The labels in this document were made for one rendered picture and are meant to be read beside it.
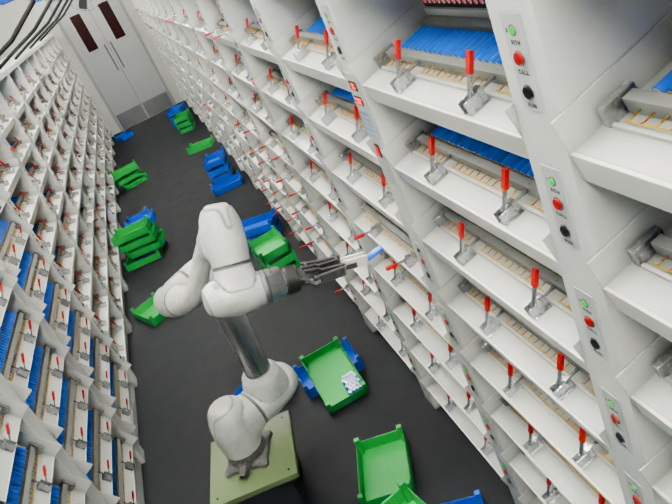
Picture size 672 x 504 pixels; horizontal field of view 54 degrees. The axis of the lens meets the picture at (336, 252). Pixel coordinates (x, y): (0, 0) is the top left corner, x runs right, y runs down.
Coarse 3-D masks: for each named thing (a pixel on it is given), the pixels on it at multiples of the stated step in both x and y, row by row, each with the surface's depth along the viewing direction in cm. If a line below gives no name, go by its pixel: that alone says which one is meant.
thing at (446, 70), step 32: (448, 0) 123; (480, 0) 113; (384, 32) 137; (416, 32) 134; (448, 32) 123; (480, 32) 114; (352, 64) 137; (384, 64) 138; (416, 64) 123; (448, 64) 112; (480, 64) 104; (384, 96) 131; (416, 96) 117; (448, 96) 109; (480, 96) 99; (448, 128) 111; (480, 128) 97; (512, 128) 90
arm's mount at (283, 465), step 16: (288, 416) 267; (272, 432) 262; (288, 432) 259; (272, 448) 255; (288, 448) 251; (224, 464) 257; (272, 464) 248; (288, 464) 244; (224, 480) 250; (240, 480) 247; (256, 480) 244; (272, 480) 241; (288, 480) 240; (224, 496) 243; (240, 496) 240
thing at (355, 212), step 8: (360, 200) 227; (352, 208) 227; (360, 208) 228; (352, 216) 228; (360, 216) 228; (368, 216) 224; (360, 224) 224; (368, 224) 221; (376, 240) 210; (384, 240) 207; (392, 240) 204; (384, 248) 204; (392, 248) 201; (400, 248) 198; (392, 256) 198; (400, 256) 195; (400, 264) 195; (416, 264) 187; (408, 272) 193; (416, 272) 185; (424, 280) 174
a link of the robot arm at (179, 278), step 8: (176, 272) 220; (168, 280) 217; (176, 280) 214; (184, 280) 214; (160, 288) 216; (168, 288) 209; (160, 296) 210; (160, 304) 210; (160, 312) 214; (168, 312) 208
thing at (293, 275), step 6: (282, 270) 171; (288, 270) 171; (294, 270) 171; (300, 270) 175; (288, 276) 170; (294, 276) 170; (300, 276) 172; (306, 276) 171; (312, 276) 171; (288, 282) 169; (294, 282) 170; (300, 282) 170; (288, 288) 170; (294, 288) 171; (300, 288) 172
